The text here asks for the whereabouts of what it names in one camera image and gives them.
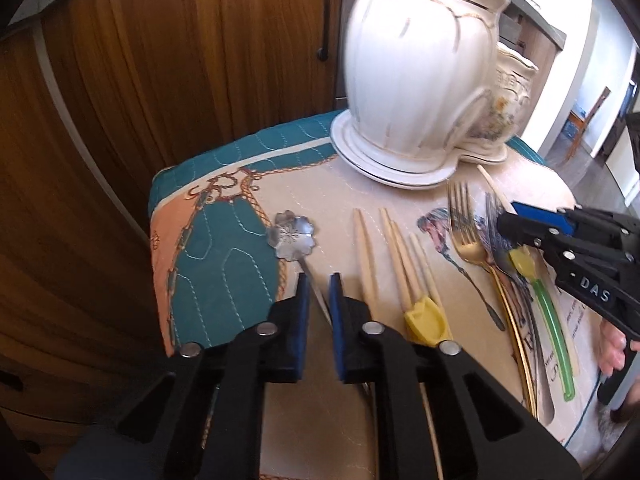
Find silver flower-shaped spoon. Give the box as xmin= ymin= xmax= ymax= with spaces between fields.
xmin=267 ymin=210 xmax=332 ymax=325

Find person's right hand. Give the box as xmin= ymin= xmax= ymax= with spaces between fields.
xmin=598 ymin=320 xmax=627 ymax=377

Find yellow green plastic spoon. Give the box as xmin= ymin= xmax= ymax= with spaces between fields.
xmin=509 ymin=247 xmax=576 ymax=402

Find dark metal fork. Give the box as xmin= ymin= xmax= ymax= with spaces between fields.
xmin=485 ymin=192 xmax=555 ymax=426

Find light wooden chopstick right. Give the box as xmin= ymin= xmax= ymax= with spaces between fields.
xmin=476 ymin=165 xmax=516 ymax=214

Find gold metal fork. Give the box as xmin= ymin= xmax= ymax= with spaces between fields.
xmin=447 ymin=180 xmax=539 ymax=418

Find wooden chair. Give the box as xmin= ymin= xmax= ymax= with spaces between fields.
xmin=564 ymin=87 xmax=611 ymax=162

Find white ceramic saucer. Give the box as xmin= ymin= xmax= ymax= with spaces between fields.
xmin=330 ymin=110 xmax=463 ymax=191

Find wooden chopstick far left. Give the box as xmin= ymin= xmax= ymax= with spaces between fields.
xmin=352 ymin=208 xmax=378 ymax=320

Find patterned teal beige cloth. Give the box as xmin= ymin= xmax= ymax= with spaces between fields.
xmin=147 ymin=109 xmax=609 ymax=480

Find white ceramic utensil holder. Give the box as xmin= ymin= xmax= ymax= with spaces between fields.
xmin=344 ymin=0 xmax=511 ymax=171

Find grey speckled countertop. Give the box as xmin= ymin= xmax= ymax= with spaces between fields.
xmin=8 ymin=0 xmax=568 ymax=51

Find stainless steel oven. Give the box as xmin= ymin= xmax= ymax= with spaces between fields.
xmin=335 ymin=0 xmax=525 ymax=108

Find wooden cabinet doors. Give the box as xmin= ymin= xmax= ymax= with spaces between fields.
xmin=1 ymin=0 xmax=342 ymax=478

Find black cabinet handle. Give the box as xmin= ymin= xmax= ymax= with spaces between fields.
xmin=317 ymin=0 xmax=331 ymax=62

